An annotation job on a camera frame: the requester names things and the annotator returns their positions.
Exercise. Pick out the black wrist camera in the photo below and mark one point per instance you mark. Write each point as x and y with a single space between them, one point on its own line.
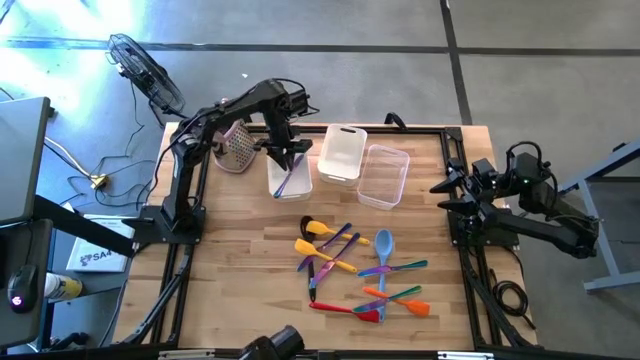
299 102
485 172

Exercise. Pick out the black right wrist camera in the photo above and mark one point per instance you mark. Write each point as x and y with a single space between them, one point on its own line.
485 172

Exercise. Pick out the black aluminium table frame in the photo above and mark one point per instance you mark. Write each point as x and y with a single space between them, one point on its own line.
425 130

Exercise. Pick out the yellow power plug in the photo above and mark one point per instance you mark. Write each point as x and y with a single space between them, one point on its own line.
99 181

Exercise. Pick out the silver metal bracket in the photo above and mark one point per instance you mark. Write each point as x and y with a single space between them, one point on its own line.
185 355
465 356

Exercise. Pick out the black desk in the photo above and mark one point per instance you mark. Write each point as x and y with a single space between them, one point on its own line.
20 330

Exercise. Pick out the black desk beam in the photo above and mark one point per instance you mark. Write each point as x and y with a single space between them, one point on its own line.
85 227

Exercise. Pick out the orange silicone spatula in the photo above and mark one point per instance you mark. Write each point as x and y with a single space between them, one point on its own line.
420 307

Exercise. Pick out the steel box grater pink top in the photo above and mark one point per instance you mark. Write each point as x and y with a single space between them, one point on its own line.
240 150

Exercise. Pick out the black rounded device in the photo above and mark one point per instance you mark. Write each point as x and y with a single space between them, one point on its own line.
275 345

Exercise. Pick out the black computer mouse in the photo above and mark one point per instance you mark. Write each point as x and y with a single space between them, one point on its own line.
22 287

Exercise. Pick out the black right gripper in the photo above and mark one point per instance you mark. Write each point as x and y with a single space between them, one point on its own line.
480 200

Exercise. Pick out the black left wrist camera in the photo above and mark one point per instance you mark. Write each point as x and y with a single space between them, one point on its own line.
299 102

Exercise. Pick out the red silicone spatula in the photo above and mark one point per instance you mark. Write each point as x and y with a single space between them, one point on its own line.
330 308

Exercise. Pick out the blue silicone spoon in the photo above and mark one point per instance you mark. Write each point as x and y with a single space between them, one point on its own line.
384 245

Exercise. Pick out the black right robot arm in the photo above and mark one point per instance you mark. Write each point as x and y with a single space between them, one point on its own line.
550 230

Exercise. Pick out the clear plastic bin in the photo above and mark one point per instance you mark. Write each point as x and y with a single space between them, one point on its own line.
382 180

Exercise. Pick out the yellow can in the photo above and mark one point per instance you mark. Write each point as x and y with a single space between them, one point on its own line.
65 287

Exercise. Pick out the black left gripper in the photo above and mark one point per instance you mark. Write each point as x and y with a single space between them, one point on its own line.
285 145

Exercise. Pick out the black floor fan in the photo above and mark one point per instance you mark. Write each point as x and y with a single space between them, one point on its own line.
145 75

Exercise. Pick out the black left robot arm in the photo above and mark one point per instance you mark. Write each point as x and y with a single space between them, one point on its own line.
175 175

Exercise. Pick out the translucent white plastic bin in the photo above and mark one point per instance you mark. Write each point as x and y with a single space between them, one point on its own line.
300 187

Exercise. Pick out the grey metal stand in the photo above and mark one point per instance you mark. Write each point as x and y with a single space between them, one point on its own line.
597 235

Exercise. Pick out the white printed booklet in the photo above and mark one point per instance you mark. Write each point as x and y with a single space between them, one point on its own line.
100 250

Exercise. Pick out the dark grey laptop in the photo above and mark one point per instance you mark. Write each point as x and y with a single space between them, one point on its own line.
22 160

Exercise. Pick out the opaque white plastic bin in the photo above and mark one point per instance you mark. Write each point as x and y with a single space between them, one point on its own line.
342 155

